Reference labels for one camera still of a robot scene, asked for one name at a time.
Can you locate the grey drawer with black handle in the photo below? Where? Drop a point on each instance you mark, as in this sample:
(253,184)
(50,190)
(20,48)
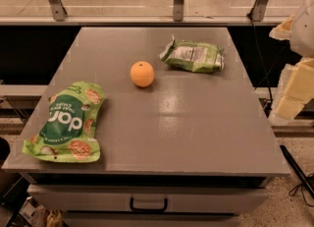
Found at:
(148,199)

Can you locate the orange fruit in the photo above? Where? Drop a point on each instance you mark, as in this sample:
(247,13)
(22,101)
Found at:
(142,74)

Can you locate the green jalapeno chip bag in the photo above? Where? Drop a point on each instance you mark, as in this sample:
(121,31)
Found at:
(196,57)

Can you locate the snack packages on floor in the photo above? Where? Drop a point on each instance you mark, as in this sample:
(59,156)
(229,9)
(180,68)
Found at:
(36,215)

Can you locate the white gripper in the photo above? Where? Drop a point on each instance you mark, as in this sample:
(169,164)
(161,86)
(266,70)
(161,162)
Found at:
(303,34)

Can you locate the green apple chips bag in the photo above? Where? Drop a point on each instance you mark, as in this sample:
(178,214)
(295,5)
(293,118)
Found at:
(68,135)

